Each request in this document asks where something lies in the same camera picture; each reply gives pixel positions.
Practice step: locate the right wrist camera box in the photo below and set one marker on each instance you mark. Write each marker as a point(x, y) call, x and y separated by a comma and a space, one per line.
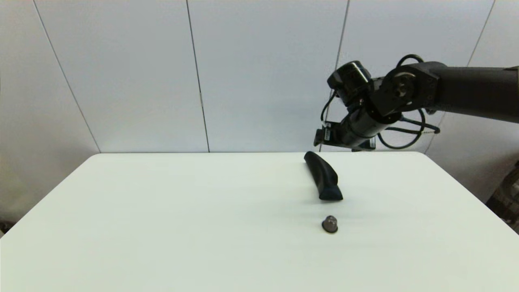
point(363, 146)

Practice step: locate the grey coffee capsule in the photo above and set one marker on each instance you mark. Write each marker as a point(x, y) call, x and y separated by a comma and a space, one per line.
point(329, 225)

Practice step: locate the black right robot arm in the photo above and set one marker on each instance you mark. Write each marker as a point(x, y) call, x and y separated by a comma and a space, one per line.
point(466, 93)

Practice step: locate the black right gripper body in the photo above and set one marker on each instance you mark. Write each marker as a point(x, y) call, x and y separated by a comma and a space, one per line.
point(338, 136)

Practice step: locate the black glasses case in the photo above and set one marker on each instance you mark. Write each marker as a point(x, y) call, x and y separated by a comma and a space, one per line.
point(324, 178)

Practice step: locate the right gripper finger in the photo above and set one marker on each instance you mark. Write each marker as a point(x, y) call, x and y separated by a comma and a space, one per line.
point(319, 138)

